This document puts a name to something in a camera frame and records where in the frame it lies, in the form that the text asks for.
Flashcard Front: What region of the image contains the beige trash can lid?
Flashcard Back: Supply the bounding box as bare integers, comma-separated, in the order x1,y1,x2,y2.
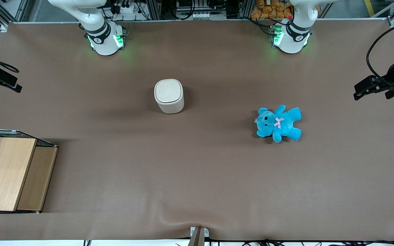
154,79,184,104

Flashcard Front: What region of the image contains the beige plastic trash can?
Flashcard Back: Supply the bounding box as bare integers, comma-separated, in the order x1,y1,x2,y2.
154,79,185,114

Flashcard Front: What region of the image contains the light wooden shelf board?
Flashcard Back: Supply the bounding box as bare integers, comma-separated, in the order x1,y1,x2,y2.
0,137,38,212

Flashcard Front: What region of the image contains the blue teddy bear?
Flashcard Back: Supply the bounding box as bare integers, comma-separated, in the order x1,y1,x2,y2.
255,105,302,144

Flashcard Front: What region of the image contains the dark wooden shelf board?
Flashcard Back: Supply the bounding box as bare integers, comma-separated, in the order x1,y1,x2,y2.
16,146,58,211

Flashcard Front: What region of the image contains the orange plush toy pile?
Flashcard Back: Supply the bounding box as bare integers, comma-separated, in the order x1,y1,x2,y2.
250,0,293,19

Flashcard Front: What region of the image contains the white power strip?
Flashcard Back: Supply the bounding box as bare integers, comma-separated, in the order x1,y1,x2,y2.
112,3,136,14

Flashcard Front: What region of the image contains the white terminal block row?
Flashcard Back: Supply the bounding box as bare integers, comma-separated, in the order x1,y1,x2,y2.
176,12,227,21

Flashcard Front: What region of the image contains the brown table mat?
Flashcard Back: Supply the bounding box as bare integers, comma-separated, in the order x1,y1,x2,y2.
0,19,394,242

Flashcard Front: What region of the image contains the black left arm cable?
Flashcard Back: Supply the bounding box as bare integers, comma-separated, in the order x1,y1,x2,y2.
366,19,394,90

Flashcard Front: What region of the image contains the white mounting bracket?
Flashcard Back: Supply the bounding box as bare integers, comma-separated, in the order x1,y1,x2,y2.
190,227,210,237

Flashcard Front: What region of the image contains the brown camera post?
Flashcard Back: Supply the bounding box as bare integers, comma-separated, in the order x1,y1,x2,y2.
187,227,205,246

